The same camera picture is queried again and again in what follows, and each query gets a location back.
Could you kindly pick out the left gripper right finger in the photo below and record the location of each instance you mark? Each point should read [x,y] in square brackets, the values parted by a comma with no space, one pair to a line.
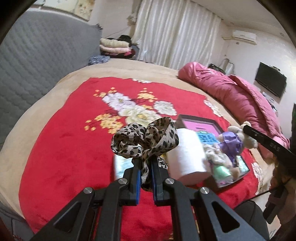
[198,214]

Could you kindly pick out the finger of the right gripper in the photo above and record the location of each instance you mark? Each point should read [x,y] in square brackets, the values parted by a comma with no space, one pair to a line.
[285,156]

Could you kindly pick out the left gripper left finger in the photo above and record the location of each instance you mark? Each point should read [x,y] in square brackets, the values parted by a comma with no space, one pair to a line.
[95,214]

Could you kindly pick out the green floral tissue pack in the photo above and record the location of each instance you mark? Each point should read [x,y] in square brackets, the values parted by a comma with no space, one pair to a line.
[221,173]

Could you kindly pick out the plush bear with purple dress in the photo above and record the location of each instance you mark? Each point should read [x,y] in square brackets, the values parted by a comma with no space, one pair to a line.
[233,142]

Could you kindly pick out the white blue snack packet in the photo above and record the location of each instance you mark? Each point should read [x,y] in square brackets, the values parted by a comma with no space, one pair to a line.
[120,164]

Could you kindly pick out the leopard print scarf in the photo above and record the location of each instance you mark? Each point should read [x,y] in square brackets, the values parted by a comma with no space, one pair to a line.
[143,142]

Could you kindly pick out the person's hand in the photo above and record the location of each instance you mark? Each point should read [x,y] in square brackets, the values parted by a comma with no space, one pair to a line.
[280,176]

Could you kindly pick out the white paper towel roll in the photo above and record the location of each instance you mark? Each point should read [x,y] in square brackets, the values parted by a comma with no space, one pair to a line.
[187,162]

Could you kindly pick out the pink folded quilt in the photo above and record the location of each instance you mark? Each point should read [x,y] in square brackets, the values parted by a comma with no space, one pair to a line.
[238,96]

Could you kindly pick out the red floral blanket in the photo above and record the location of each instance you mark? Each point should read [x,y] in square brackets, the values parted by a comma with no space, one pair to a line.
[73,149]

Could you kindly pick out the pink and blue book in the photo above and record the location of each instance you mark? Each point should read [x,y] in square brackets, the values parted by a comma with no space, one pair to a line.
[207,131]

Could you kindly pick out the dark tray box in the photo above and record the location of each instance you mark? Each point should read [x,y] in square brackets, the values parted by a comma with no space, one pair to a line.
[216,157]

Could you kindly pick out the white air conditioner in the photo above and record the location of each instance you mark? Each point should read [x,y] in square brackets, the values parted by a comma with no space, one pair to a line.
[243,36]

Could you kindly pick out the white curtain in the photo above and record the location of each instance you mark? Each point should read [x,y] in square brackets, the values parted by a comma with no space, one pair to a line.
[174,33]

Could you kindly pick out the stack of folded clothes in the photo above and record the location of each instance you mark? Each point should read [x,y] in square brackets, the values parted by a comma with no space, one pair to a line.
[121,48]

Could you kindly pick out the grey quilted headboard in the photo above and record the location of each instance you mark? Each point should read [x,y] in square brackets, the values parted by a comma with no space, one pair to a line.
[41,48]

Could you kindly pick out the black wall television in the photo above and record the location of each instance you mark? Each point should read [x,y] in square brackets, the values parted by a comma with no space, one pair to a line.
[271,79]

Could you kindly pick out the floral wall painting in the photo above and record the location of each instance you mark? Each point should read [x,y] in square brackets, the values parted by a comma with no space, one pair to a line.
[80,8]

